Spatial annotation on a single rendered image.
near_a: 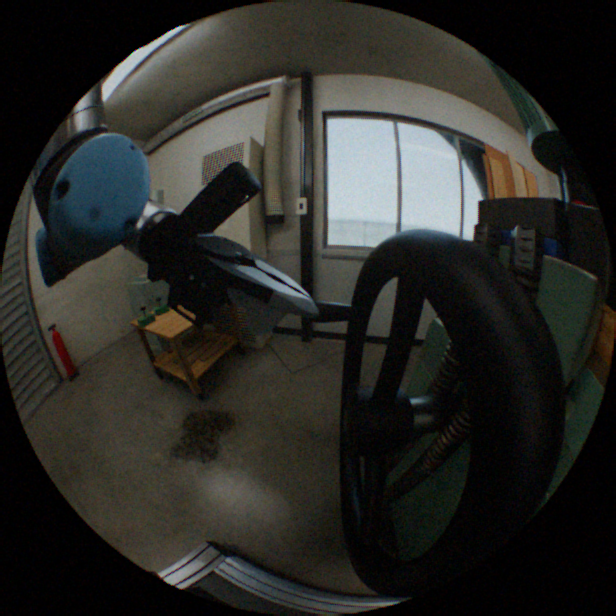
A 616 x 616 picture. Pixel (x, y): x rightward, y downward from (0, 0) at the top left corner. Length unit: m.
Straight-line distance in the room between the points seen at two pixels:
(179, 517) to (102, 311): 2.31
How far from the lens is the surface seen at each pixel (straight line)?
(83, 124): 0.17
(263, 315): 0.17
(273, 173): 1.52
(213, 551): 0.78
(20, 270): 2.66
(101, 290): 2.74
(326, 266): 1.52
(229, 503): 1.01
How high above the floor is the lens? 0.95
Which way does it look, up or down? 22 degrees down
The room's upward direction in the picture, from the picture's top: straight up
